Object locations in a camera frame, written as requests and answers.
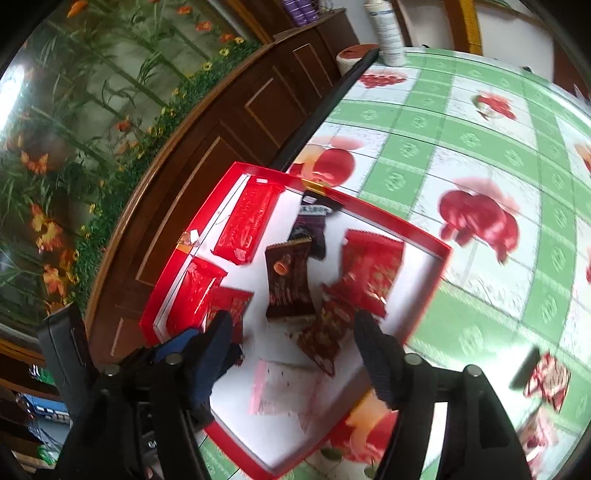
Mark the white plastic bottle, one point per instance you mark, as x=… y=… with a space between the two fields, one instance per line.
x=387 y=32

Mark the brown snack packet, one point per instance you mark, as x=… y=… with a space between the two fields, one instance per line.
x=288 y=277

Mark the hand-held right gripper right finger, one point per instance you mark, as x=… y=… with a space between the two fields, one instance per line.
x=378 y=364

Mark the long red snack packet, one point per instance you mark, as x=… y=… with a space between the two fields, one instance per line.
x=196 y=295
x=247 y=221

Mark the purple bottle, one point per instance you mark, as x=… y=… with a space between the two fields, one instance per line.
x=293 y=11
x=309 y=10

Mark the flower wall poster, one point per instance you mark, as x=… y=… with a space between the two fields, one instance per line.
x=92 y=115

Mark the red white patterned candy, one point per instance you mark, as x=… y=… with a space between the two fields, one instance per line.
x=549 y=381

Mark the white pink snack packet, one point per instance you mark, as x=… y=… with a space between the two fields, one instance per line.
x=286 y=394

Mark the red lid round container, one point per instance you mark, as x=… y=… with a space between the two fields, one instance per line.
x=355 y=57

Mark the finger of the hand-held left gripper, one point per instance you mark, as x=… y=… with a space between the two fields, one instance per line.
x=178 y=344

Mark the dark purple snack packet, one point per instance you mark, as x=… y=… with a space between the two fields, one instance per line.
x=314 y=226

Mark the red gold print snack packet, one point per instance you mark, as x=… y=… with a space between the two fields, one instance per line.
x=231 y=307
x=374 y=272

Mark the red gift box tray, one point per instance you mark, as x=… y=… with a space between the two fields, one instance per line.
x=406 y=240

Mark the blue crate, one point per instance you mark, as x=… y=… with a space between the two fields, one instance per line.
x=46 y=408

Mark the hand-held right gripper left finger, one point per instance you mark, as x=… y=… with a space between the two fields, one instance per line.
x=214 y=360

